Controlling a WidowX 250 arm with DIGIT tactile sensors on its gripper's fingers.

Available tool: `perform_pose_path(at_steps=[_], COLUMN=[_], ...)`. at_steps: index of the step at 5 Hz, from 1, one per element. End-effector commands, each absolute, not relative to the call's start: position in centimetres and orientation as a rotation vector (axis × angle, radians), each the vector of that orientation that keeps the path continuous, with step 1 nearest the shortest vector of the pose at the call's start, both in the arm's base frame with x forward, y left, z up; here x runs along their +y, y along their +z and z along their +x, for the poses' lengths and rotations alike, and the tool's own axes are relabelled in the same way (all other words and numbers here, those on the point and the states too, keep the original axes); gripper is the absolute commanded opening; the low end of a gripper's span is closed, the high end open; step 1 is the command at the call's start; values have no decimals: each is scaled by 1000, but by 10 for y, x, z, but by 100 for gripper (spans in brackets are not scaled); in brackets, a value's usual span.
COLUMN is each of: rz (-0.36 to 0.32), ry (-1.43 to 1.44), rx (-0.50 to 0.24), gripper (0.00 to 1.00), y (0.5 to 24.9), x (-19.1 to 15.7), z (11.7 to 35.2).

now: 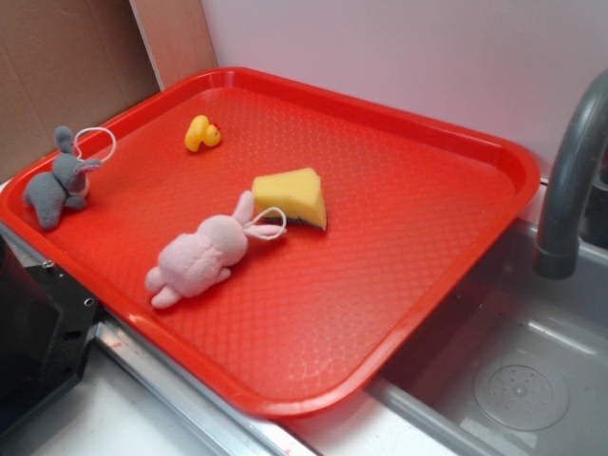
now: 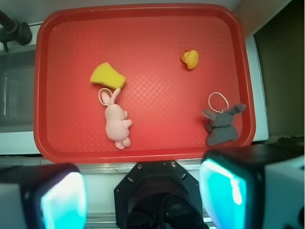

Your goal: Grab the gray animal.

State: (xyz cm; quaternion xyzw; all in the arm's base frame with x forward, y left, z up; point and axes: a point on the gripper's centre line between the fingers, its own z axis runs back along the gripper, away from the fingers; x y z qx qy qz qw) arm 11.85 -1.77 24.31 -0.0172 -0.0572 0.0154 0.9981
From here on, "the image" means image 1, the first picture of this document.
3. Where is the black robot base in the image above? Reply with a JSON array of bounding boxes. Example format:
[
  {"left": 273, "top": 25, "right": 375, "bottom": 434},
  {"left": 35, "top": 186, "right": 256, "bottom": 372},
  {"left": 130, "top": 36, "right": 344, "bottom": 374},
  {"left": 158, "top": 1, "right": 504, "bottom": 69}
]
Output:
[{"left": 1, "top": 240, "right": 101, "bottom": 438}]

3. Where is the yellow sponge wedge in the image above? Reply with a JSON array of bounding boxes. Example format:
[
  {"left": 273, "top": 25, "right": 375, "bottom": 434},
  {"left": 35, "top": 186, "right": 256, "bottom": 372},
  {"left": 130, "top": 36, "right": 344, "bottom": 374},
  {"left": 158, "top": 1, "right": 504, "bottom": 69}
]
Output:
[{"left": 252, "top": 167, "right": 328, "bottom": 230}]

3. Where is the red plastic tray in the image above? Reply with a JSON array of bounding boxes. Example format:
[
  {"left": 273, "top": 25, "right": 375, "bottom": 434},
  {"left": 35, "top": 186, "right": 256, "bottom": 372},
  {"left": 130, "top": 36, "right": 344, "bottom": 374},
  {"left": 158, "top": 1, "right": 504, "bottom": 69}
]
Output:
[{"left": 1, "top": 68, "right": 540, "bottom": 418}]

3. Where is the pink plush bunny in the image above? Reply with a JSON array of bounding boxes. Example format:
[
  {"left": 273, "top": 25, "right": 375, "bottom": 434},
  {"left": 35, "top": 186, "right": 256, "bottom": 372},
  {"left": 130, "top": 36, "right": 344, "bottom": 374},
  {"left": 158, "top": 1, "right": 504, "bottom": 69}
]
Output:
[{"left": 144, "top": 190, "right": 287, "bottom": 309}]

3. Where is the yellow rubber duck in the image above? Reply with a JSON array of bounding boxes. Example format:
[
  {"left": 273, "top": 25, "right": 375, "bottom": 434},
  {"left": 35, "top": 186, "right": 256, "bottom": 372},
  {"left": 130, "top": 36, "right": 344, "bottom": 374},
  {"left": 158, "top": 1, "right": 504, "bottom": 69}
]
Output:
[{"left": 184, "top": 115, "right": 221, "bottom": 152}]

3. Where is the gray plush bunny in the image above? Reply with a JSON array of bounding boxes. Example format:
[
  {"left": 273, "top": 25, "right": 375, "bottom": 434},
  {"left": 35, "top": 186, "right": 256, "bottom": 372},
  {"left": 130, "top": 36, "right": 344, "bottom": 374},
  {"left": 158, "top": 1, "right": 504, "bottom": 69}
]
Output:
[{"left": 23, "top": 125, "right": 117, "bottom": 231}]

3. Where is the gray plastic sink basin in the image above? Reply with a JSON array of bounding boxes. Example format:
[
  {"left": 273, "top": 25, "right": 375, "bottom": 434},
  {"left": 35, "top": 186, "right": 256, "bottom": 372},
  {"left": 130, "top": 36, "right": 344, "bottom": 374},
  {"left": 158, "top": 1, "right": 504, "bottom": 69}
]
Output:
[{"left": 369, "top": 222, "right": 607, "bottom": 455}]

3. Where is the gray toy faucet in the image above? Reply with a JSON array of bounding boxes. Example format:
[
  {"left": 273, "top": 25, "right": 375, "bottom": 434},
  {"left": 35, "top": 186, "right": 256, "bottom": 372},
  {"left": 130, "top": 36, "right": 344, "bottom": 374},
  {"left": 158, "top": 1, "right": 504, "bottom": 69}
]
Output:
[{"left": 534, "top": 71, "right": 607, "bottom": 279}]

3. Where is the brown cardboard panel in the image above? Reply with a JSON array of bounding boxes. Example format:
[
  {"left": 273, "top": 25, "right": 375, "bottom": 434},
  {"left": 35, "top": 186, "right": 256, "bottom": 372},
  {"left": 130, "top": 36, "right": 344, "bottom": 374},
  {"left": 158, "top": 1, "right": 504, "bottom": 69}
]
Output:
[{"left": 1, "top": 1, "right": 217, "bottom": 181}]

